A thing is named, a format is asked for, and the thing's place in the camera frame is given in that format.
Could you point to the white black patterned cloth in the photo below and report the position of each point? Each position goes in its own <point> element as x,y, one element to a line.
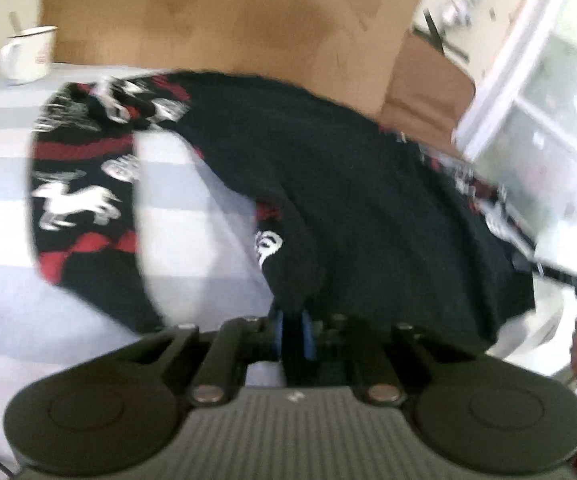
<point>456,5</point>

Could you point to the grey striped bed sheet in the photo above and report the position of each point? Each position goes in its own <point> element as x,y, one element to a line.
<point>73,310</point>

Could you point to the white window frame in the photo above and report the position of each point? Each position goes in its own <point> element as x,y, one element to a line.
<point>543,125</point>

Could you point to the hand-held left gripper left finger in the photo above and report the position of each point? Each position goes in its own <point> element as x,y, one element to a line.
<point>278,336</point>

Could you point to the brown pillow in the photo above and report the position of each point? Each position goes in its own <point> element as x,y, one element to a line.
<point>426,85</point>

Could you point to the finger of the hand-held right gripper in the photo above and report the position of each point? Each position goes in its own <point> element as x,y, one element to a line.
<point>568,275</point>

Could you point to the black red patterned knit sweater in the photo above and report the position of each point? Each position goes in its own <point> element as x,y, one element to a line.
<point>338,200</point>

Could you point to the white enamel mug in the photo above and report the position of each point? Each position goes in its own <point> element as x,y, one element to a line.
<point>26,57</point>

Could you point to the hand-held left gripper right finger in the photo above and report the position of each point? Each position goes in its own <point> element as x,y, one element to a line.
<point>310,336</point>

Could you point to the wooden headboard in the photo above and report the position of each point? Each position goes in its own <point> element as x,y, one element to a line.
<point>228,15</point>

